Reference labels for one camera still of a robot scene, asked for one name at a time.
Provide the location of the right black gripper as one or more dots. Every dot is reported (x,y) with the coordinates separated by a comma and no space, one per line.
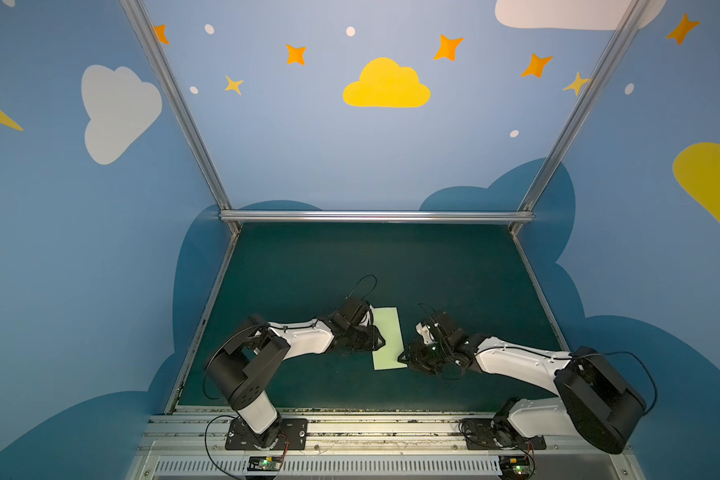
(423,351)

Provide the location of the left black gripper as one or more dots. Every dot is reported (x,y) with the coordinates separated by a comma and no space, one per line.
(365,336)

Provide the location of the light green paper sheet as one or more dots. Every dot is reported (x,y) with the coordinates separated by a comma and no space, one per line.
(387,321)

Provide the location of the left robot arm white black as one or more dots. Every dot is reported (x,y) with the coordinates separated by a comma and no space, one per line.
(243,366)

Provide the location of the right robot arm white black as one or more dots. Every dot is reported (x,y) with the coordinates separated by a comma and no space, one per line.
(589,399)

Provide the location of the dark green table mat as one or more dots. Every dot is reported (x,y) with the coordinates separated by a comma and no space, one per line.
(295,272)

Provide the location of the back horizontal aluminium bar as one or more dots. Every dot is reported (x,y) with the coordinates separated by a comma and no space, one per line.
(422,217)

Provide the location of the right green controller board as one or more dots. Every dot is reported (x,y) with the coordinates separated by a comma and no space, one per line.
(515,468)

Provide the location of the green controller board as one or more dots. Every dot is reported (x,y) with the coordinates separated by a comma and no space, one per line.
(264,464)
(515,468)

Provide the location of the left green controller board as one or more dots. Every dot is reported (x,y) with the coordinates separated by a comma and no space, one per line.
(264,464)

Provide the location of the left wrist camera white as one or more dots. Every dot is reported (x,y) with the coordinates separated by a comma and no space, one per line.
(368,317)

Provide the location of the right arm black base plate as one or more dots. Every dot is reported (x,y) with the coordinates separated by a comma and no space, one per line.
(487,434)

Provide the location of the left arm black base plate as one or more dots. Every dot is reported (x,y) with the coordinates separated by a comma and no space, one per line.
(289,433)

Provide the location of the aluminium front rail bed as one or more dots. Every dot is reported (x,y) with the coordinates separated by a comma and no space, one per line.
(358,445)

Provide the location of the left aluminium frame post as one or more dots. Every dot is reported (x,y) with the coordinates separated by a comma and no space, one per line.
(140,21)

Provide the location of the aluminium frame post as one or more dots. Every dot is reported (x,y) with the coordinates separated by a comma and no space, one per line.
(614,51)
(140,21)

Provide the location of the right aluminium frame post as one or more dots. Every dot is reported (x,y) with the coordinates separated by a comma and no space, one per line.
(614,51)

